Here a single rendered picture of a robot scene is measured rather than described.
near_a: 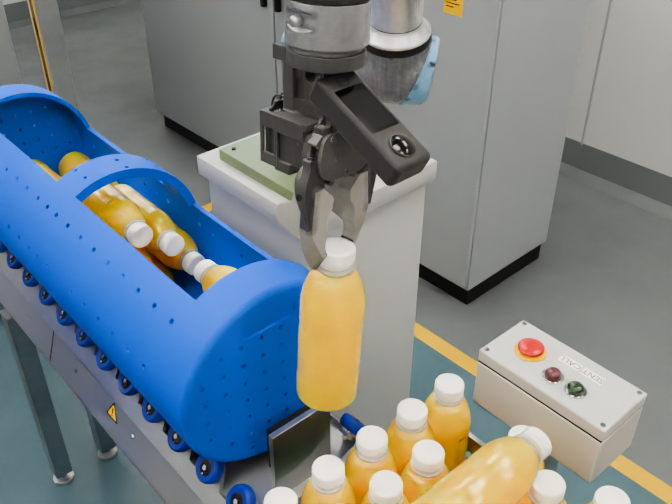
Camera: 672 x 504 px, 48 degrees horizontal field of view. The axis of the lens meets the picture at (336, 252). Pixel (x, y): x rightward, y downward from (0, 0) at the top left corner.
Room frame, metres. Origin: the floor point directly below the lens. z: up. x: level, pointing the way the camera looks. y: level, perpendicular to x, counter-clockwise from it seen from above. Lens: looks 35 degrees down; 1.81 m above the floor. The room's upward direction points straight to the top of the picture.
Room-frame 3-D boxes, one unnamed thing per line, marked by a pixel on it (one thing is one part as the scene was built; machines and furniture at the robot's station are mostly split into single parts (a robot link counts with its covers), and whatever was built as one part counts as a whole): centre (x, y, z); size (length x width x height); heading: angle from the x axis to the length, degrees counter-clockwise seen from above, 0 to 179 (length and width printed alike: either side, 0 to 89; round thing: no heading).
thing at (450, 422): (0.73, -0.15, 0.99); 0.07 x 0.07 x 0.19
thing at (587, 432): (0.75, -0.30, 1.05); 0.20 x 0.10 x 0.10; 41
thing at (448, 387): (0.73, -0.15, 1.09); 0.04 x 0.04 x 0.02
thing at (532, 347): (0.79, -0.27, 1.11); 0.04 x 0.04 x 0.01
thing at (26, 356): (1.46, 0.80, 0.31); 0.06 x 0.06 x 0.63; 41
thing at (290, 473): (0.72, 0.05, 0.99); 0.10 x 0.02 x 0.12; 131
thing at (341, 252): (0.63, 0.00, 1.38); 0.04 x 0.04 x 0.02
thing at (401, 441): (0.69, -0.10, 0.99); 0.07 x 0.07 x 0.19
